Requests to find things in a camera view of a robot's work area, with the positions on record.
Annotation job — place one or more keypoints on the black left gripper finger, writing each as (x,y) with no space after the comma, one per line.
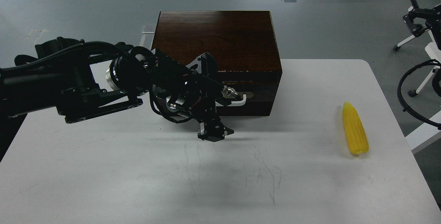
(212,129)
(230,95)

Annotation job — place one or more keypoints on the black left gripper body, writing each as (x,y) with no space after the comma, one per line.
(190,90)

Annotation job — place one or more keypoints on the white drawer handle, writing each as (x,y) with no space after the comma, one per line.
(234,102)

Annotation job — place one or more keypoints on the dark wooden drawer front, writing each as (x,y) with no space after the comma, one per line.
(262,84)

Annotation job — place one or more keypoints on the yellow corn cob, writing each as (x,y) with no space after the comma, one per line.
(354,131)

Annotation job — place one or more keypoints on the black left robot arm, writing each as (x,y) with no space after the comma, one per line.
(85,80)

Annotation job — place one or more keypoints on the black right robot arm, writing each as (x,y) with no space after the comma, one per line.
(418,21)

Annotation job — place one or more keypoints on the dark wooden drawer cabinet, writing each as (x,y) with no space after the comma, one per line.
(238,40)

